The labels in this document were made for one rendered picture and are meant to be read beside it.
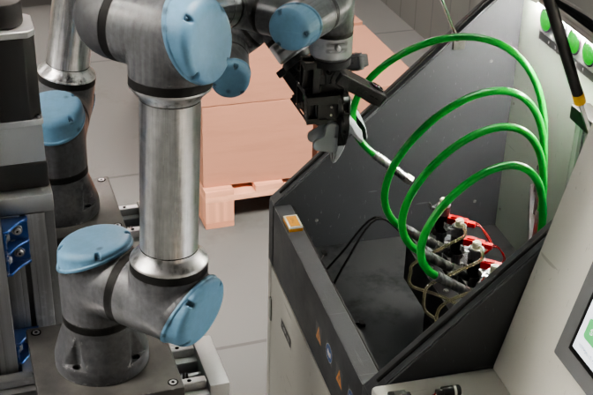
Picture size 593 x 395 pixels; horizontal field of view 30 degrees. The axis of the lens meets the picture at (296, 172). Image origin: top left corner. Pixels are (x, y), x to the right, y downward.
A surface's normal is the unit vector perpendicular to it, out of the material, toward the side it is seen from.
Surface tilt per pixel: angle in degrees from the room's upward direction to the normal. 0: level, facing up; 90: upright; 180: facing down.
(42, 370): 0
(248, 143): 90
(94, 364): 72
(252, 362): 0
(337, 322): 0
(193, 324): 98
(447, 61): 90
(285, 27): 90
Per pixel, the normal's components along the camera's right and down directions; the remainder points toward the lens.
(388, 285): 0.03, -0.88
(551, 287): -0.93, -0.11
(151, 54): -0.45, 0.40
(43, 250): 0.31, 0.46
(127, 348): 0.74, 0.05
